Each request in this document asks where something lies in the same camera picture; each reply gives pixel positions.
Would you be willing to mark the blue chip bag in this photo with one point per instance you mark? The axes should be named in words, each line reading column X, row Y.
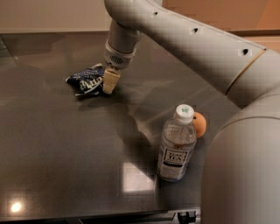
column 88, row 81

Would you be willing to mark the orange fruit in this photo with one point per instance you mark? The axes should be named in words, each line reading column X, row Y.
column 200, row 124

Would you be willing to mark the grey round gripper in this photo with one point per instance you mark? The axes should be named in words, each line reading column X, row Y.
column 117, row 59

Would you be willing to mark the clear water bottle white cap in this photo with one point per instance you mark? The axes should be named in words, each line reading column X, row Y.
column 178, row 140

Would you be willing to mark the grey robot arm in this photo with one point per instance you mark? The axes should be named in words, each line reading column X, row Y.
column 241, row 175

